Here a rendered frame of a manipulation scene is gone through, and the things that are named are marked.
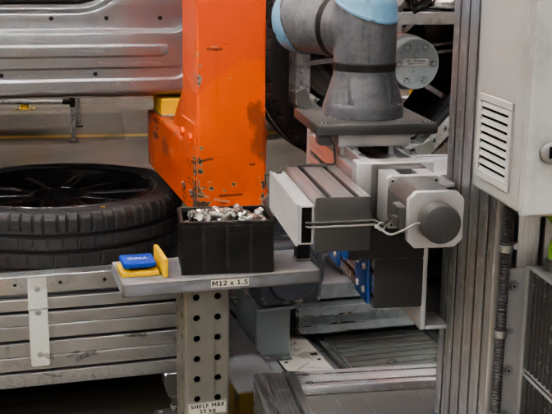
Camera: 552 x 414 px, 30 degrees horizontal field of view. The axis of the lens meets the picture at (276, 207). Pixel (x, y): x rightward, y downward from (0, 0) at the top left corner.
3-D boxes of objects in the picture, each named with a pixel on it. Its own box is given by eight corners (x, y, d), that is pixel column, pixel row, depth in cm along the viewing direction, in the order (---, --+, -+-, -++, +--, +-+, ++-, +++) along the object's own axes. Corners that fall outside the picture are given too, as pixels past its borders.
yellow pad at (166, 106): (200, 108, 297) (200, 91, 296) (210, 115, 284) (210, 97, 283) (152, 110, 293) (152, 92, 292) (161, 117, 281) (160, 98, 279)
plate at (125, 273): (153, 264, 225) (153, 259, 225) (159, 275, 217) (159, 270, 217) (116, 267, 223) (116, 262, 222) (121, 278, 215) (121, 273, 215)
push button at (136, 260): (151, 262, 224) (150, 252, 224) (156, 271, 218) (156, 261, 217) (118, 264, 222) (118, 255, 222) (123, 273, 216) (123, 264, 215)
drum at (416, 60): (407, 81, 281) (409, 29, 278) (440, 91, 261) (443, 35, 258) (358, 83, 277) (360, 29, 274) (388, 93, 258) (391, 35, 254)
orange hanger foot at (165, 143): (203, 161, 303) (203, 43, 295) (249, 200, 255) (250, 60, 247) (147, 163, 299) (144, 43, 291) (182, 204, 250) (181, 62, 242)
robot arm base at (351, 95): (413, 120, 188) (416, 66, 185) (332, 121, 185) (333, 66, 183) (390, 108, 202) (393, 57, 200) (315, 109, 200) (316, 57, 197)
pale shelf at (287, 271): (297, 260, 239) (297, 248, 239) (320, 282, 223) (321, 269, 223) (112, 274, 227) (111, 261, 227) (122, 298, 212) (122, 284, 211)
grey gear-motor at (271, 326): (279, 309, 309) (281, 195, 301) (325, 361, 270) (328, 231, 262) (221, 315, 304) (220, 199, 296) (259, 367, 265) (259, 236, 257)
